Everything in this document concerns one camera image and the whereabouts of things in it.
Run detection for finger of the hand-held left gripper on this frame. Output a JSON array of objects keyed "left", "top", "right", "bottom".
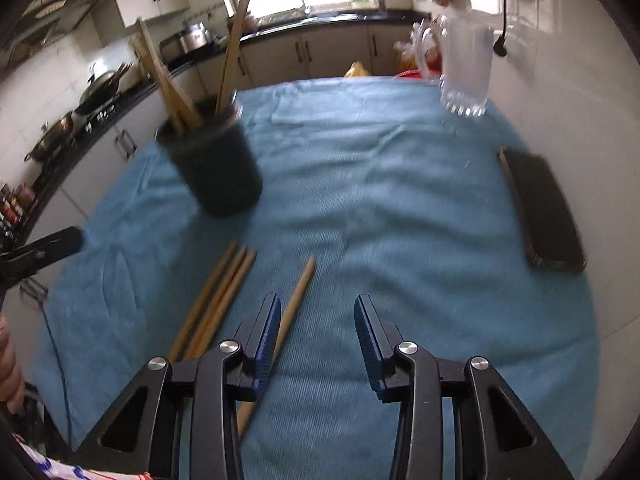
[{"left": 0, "top": 226, "right": 85, "bottom": 291}]

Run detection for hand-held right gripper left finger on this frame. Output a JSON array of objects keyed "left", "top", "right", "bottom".
[{"left": 75, "top": 292, "right": 282, "bottom": 480}]

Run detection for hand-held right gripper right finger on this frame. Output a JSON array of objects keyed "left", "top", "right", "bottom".
[{"left": 353, "top": 295, "right": 573, "bottom": 480}]

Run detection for dark grey chopstick holder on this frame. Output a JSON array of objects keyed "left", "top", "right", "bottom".
[{"left": 155, "top": 99, "right": 264, "bottom": 218}]

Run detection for person's left hand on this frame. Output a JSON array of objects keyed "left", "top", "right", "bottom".
[{"left": 0, "top": 314, "right": 26, "bottom": 415}]

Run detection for row of seasoning bottles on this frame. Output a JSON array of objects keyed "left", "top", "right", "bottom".
[{"left": 0, "top": 180, "right": 38, "bottom": 241}]

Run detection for dark frying pan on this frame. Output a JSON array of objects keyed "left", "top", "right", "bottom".
[{"left": 24, "top": 112, "right": 76, "bottom": 163}]

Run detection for gas stove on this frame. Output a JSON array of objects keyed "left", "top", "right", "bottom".
[{"left": 70, "top": 95, "right": 151, "bottom": 131}]

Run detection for blue tablecloth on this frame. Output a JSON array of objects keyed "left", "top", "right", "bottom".
[{"left": 32, "top": 76, "right": 601, "bottom": 480}]

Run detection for metal wok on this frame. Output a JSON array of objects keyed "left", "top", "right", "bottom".
[{"left": 75, "top": 62, "right": 135, "bottom": 113}]

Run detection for smartphone in brown case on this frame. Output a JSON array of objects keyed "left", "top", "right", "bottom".
[{"left": 496, "top": 146, "right": 588, "bottom": 275}]

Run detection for range hood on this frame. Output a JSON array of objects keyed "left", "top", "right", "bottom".
[{"left": 0, "top": 0, "right": 113, "bottom": 68}]

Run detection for stainless steel appliance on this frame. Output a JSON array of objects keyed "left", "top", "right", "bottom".
[{"left": 162, "top": 21, "right": 217, "bottom": 61}]

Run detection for red plastic basin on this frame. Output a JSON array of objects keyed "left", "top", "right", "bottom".
[{"left": 392, "top": 67, "right": 441, "bottom": 81}]

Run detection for beige lower kitchen cabinets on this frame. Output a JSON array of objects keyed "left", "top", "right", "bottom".
[{"left": 15, "top": 17, "right": 431, "bottom": 271}]

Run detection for large glass mug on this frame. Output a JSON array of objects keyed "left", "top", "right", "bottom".
[{"left": 412, "top": 16, "right": 496, "bottom": 118}]

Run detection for trash bin with plastic bags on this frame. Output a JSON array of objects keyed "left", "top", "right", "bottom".
[{"left": 392, "top": 30, "right": 443, "bottom": 71}]

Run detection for black kitchen countertop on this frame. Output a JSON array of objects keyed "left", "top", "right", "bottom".
[{"left": 0, "top": 7, "right": 431, "bottom": 241}]

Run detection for red white blue braided cord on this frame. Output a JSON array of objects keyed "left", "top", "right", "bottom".
[{"left": 12, "top": 435, "right": 151, "bottom": 480}]

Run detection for black power plug cable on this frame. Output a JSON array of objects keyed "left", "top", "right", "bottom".
[{"left": 492, "top": 0, "right": 516, "bottom": 58}]

